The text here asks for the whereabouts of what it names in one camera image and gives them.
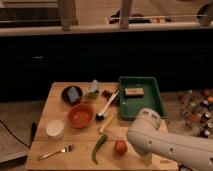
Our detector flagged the small clear bottle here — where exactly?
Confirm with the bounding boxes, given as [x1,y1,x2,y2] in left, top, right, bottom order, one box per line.
[89,80,99,99]

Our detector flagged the red bowl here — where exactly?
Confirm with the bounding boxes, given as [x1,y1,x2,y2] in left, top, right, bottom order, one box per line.
[67,103,94,129]

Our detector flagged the green plastic tray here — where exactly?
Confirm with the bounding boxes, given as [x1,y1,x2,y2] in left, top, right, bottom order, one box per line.
[119,76,165,120]

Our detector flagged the blue cloth piece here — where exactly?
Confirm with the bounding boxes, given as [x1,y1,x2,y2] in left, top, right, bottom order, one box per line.
[67,87,80,103]

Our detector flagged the black cable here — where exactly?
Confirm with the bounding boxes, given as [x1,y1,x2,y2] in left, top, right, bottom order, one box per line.
[0,119,38,150]

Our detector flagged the dark bowl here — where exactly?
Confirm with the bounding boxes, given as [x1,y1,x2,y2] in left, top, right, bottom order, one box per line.
[61,86,83,106]

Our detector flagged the silver fork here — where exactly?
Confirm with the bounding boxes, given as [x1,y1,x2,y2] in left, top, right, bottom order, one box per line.
[38,144,74,161]

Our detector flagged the yellow corn piece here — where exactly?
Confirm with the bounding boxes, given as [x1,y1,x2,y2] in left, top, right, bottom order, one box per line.
[98,115,114,134]

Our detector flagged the green chili pepper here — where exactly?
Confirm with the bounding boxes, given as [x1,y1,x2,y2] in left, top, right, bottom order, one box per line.
[92,134,108,164]

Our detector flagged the brown dried chilies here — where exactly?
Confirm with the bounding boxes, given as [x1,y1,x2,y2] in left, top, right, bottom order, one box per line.
[101,90,119,106]

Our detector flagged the white cup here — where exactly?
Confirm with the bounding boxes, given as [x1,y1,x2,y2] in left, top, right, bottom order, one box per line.
[46,120,64,139]

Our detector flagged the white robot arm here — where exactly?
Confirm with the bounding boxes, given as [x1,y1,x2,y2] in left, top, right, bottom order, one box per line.
[126,108,213,171]

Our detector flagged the tan sponge block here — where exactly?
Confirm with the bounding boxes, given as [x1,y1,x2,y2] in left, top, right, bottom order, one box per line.
[124,88,144,97]

